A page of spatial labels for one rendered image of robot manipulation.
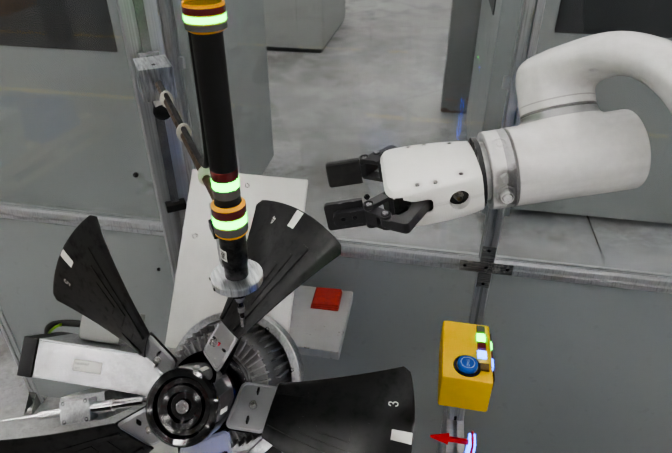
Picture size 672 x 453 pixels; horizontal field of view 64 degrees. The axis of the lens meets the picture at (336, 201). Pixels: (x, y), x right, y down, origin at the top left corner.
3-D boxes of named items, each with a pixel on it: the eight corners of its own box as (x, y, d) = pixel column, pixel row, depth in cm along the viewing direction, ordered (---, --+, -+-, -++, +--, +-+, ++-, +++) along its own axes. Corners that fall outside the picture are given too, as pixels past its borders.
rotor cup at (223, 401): (166, 427, 96) (128, 449, 83) (179, 343, 98) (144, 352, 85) (245, 441, 93) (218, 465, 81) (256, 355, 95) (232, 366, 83)
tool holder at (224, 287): (202, 264, 77) (193, 206, 72) (250, 251, 80) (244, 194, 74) (218, 304, 70) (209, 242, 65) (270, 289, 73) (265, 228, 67)
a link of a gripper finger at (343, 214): (394, 236, 54) (328, 245, 54) (392, 217, 57) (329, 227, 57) (390, 209, 52) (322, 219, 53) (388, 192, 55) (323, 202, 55)
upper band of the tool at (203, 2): (181, 27, 57) (177, -1, 56) (221, 23, 59) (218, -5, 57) (190, 37, 54) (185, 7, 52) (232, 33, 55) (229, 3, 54)
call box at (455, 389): (438, 352, 126) (443, 318, 120) (482, 358, 124) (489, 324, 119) (436, 410, 112) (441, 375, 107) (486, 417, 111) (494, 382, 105)
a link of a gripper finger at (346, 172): (386, 180, 63) (329, 189, 64) (384, 167, 66) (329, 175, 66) (382, 156, 61) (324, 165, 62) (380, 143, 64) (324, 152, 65)
